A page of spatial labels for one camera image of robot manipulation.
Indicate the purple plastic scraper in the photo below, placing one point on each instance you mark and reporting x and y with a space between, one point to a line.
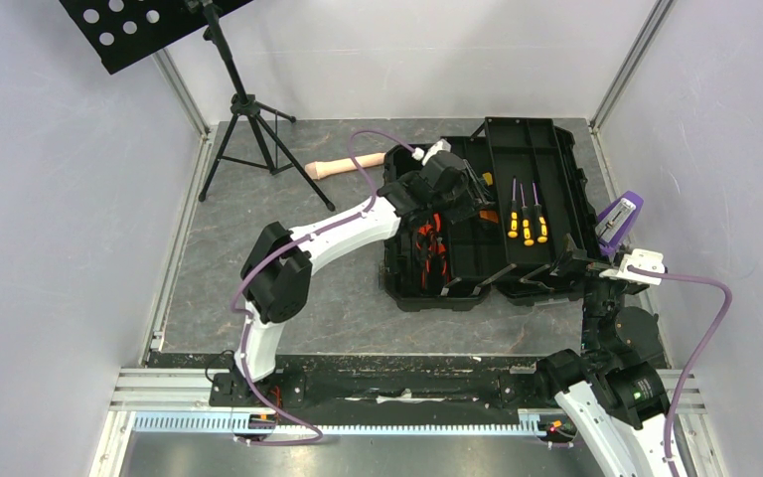
615 222

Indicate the black tripod music stand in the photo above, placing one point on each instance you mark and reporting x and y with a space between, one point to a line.
123 33

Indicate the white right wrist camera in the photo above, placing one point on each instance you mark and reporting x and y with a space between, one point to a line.
639 266

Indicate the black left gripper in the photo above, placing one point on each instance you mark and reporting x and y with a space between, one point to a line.
474 196

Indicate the orange black combination pliers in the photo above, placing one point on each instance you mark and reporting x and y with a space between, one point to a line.
433 257

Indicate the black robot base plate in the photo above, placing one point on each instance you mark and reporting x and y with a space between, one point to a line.
387 390

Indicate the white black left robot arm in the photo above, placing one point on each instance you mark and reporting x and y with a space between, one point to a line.
275 280

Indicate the black plastic toolbox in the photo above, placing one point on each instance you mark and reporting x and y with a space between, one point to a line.
481 257

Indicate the beige wooden handle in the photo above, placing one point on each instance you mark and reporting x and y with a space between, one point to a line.
319 170

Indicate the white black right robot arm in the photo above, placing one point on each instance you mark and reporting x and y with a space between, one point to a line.
611 389

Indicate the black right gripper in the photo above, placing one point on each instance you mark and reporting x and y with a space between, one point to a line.
601 270

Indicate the wire brush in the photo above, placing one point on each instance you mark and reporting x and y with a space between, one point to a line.
489 216

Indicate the orange cutting pliers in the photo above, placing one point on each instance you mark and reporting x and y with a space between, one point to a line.
429 234

